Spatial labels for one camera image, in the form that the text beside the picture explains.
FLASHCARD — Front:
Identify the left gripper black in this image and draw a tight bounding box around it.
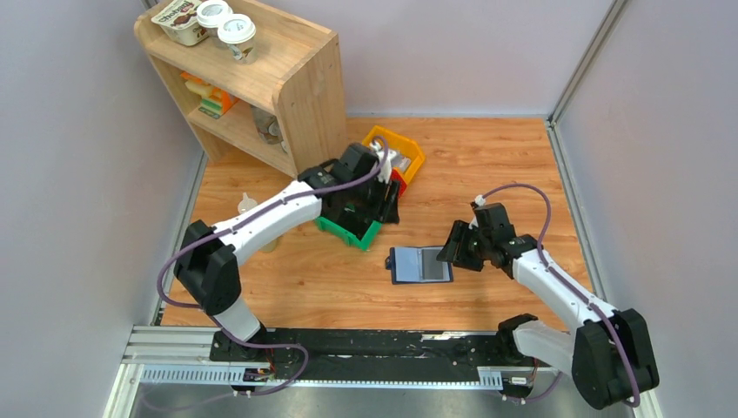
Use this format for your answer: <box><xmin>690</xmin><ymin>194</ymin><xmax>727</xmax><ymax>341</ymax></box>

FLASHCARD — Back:
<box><xmin>347</xmin><ymin>172</ymin><xmax>400</xmax><ymax>225</ymax></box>

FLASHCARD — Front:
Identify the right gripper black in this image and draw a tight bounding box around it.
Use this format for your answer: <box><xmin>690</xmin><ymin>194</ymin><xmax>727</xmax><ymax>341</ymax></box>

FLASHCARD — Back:
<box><xmin>435</xmin><ymin>220</ymin><xmax>491</xmax><ymax>272</ymax></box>

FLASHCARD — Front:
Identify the navy blue card holder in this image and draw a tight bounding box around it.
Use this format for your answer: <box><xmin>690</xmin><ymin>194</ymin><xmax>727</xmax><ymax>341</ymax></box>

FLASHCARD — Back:
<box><xmin>385</xmin><ymin>246</ymin><xmax>453</xmax><ymax>285</ymax></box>

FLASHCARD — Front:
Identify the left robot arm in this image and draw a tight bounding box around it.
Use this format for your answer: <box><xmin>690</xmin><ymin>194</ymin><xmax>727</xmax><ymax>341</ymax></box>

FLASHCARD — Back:
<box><xmin>167</xmin><ymin>136</ymin><xmax>399</xmax><ymax>361</ymax></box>

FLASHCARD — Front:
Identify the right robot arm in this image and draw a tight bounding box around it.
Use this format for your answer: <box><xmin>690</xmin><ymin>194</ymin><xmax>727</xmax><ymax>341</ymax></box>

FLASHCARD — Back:
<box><xmin>437</xmin><ymin>203</ymin><xmax>661</xmax><ymax>409</ymax></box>

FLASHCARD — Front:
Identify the green plastic bin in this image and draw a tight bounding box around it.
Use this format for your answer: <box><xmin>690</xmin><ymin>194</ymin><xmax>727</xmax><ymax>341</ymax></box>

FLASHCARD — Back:
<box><xmin>314</xmin><ymin>217</ymin><xmax>382</xmax><ymax>251</ymax></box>

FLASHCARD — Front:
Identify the red plastic bin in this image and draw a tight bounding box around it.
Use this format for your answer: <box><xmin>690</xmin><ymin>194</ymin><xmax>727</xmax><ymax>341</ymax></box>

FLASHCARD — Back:
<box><xmin>391</xmin><ymin>168</ymin><xmax>407</xmax><ymax>199</ymax></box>

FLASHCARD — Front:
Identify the white sachet in yellow bin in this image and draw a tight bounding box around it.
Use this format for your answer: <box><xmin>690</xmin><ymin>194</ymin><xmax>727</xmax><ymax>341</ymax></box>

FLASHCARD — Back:
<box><xmin>388</xmin><ymin>149</ymin><xmax>413</xmax><ymax>173</ymax></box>

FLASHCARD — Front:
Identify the yellow plastic bin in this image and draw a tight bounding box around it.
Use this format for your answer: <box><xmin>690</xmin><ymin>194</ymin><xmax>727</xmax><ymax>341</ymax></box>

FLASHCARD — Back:
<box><xmin>361</xmin><ymin>125</ymin><xmax>426</xmax><ymax>185</ymax></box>

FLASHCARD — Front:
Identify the clear squeeze bottle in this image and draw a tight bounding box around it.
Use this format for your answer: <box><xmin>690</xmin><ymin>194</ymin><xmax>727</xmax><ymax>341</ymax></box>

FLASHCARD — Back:
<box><xmin>237</xmin><ymin>192</ymin><xmax>278</xmax><ymax>253</ymax></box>

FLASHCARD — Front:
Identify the glass jar on shelf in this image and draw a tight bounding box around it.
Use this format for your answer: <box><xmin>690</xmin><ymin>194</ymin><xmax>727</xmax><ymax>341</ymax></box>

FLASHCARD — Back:
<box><xmin>251</xmin><ymin>105</ymin><xmax>283</xmax><ymax>145</ymax></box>

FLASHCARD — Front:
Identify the wooden shelf unit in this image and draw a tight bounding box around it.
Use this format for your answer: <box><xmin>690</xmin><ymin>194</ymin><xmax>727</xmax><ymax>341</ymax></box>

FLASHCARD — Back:
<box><xmin>133</xmin><ymin>1</ymin><xmax>350</xmax><ymax>178</ymax></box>

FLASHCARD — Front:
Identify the orange snack package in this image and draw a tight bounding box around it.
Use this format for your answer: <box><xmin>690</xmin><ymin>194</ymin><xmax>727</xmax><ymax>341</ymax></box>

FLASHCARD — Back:
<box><xmin>180</xmin><ymin>71</ymin><xmax>239</xmax><ymax>119</ymax></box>

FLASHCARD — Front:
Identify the white lidded paper cup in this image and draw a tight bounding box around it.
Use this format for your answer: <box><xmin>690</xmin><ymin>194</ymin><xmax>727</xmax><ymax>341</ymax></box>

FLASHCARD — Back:
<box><xmin>197</xmin><ymin>0</ymin><xmax>233</xmax><ymax>49</ymax></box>

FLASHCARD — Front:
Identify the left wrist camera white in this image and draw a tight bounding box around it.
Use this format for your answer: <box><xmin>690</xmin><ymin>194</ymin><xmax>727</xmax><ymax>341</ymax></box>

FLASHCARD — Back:
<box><xmin>370</xmin><ymin>141</ymin><xmax>399</xmax><ymax>184</ymax></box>

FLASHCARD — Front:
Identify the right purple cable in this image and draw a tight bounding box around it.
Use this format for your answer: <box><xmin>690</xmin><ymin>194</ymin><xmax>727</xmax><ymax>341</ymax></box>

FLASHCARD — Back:
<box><xmin>473</xmin><ymin>183</ymin><xmax>642</xmax><ymax>408</ymax></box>

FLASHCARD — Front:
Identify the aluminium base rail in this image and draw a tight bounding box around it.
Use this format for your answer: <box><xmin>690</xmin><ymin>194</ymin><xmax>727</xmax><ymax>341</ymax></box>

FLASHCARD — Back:
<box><xmin>104</xmin><ymin>326</ymin><xmax>664</xmax><ymax>418</ymax></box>

